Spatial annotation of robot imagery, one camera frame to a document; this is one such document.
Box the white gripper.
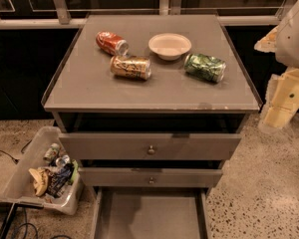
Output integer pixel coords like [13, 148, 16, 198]
[254, 0, 299, 132]

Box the orange soda can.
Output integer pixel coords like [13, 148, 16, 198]
[110, 56, 151, 81]

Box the green soda can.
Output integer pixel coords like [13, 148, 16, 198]
[184, 54, 226, 84]

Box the grey drawer cabinet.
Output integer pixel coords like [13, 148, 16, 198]
[41, 14, 264, 197]

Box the red soda can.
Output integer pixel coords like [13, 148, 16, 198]
[96, 31, 129, 56]

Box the grey bottom drawer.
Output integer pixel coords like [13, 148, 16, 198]
[91, 187, 211, 239]

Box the grey drawer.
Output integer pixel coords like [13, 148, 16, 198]
[59, 133, 241, 160]
[91, 187, 211, 239]
[79, 167, 222, 188]

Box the grey middle drawer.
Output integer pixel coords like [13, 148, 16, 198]
[79, 167, 222, 188]

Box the grey top drawer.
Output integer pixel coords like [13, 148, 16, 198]
[59, 133, 241, 160]

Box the small can in bin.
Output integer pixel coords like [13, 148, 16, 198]
[43, 143, 60, 163]

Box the white paper bowl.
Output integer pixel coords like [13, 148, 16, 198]
[149, 33, 191, 61]

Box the metal window railing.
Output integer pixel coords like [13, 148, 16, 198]
[0, 0, 297, 29]

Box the dark blue snack wrapper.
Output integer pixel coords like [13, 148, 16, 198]
[47, 163, 74, 198]

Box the clear plastic bin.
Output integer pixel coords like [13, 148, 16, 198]
[0, 126, 83, 215]

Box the tan crumpled bag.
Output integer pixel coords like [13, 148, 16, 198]
[29, 168, 49, 197]

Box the black floor cable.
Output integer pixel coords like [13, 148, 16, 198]
[0, 139, 33, 166]

